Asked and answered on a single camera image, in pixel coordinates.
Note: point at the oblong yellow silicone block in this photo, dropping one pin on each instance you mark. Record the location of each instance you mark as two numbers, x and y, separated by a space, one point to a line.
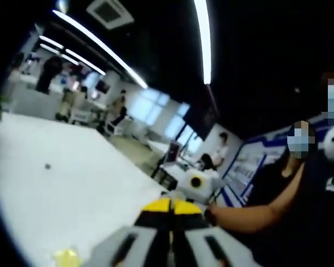
66 257

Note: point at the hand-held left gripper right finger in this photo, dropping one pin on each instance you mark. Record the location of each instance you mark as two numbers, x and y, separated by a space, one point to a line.
195 244

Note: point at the large black wall screen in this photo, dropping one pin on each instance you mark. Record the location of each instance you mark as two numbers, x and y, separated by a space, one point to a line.
201 122

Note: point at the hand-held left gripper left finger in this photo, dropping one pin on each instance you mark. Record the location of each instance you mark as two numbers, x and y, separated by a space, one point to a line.
144 244

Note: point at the blue and white wall poster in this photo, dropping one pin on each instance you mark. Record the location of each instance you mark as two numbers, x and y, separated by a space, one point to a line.
245 172

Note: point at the square ceiling air vent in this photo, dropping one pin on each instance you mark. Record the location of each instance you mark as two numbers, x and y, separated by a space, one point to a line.
110 12

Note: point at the seated person in black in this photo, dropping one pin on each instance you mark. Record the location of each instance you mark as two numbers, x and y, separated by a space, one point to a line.
323 222

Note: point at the white office chair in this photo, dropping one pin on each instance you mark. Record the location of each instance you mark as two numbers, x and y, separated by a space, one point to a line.
114 126

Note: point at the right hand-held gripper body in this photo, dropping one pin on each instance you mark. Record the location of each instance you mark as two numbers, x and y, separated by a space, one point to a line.
207 185

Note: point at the long ceiling light strip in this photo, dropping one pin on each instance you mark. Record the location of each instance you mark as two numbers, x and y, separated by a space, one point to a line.
100 47
204 41

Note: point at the dark desk monitor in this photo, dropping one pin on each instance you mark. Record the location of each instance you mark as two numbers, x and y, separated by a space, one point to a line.
174 151

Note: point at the short ceiling light strip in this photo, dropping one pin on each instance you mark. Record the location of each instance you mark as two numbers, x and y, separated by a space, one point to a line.
85 61
51 42

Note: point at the small dark round item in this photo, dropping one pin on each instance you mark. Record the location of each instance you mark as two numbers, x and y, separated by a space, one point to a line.
47 166

